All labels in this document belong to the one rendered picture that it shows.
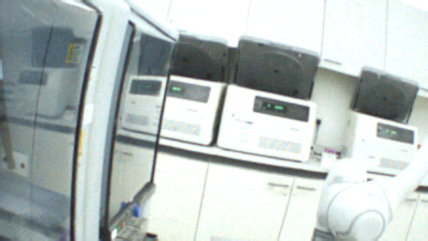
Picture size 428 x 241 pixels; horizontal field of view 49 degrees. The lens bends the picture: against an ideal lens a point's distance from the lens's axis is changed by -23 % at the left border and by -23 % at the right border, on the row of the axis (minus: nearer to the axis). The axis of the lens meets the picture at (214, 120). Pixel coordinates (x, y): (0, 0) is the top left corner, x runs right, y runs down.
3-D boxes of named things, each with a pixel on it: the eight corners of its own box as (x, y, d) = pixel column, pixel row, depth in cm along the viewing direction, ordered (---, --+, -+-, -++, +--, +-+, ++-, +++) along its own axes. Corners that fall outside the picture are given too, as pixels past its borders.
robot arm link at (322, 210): (307, 222, 118) (317, 236, 105) (325, 152, 116) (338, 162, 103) (348, 224, 118) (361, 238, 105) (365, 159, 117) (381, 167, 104)
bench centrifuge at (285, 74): (215, 149, 344) (236, 31, 338) (221, 138, 406) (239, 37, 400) (308, 164, 341) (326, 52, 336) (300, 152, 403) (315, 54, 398)
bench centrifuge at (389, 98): (348, 170, 340) (365, 63, 334) (337, 158, 401) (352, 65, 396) (412, 180, 336) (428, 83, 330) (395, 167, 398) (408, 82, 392)
